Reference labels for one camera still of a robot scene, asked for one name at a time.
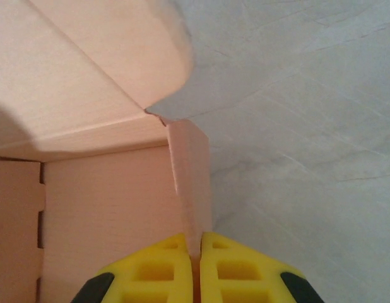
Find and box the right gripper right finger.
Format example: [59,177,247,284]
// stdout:
[199,232,324,303]

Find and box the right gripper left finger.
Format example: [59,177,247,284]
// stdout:
[70,232,196,303]

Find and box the orange paper box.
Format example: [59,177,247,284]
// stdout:
[0,0,213,303]

